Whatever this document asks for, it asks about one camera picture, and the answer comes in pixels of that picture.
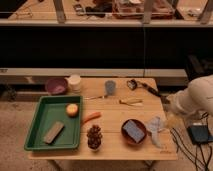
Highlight black handled brush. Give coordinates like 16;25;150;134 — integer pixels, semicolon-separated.
127;79;161;97

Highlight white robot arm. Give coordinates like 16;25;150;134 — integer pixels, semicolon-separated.
170;75;213;117

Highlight blue-grey cup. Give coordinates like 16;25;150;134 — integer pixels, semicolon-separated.
105;80;116;96

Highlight small metal spoon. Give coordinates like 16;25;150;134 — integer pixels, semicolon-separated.
84;95;108;100

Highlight orange carrot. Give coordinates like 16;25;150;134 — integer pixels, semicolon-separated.
81;112;101;125

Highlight white cup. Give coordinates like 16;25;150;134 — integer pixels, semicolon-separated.
68;74;81;92

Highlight yellow apple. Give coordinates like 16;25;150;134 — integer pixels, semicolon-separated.
66;104;78;117

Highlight blue sponge in bowl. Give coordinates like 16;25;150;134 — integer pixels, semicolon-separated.
123;120;145;143

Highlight purple bowl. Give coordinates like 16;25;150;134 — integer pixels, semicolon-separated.
45;78;68;95

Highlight brown pine cone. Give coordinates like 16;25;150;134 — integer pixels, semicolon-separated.
87;125;102;150

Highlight brown wooden bowl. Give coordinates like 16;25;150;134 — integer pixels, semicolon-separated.
121;119;147;145

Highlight crumpled blue-white cloth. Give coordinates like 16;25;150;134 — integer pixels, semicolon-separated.
146;116;165;148

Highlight green plastic tray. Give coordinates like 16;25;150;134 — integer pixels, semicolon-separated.
24;96;83;151

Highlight grey rectangular sponge block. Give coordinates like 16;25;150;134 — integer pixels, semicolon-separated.
43;121;64;144

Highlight red tray on shelf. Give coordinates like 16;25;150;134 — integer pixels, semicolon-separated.
112;0;174;19

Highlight black power box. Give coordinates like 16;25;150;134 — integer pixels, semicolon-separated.
187;125;213;144

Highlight eyeglasses on shelf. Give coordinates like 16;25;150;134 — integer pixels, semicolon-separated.
14;12;33;19

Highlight black cables on floor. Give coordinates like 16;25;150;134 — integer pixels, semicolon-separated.
169;111;213;171

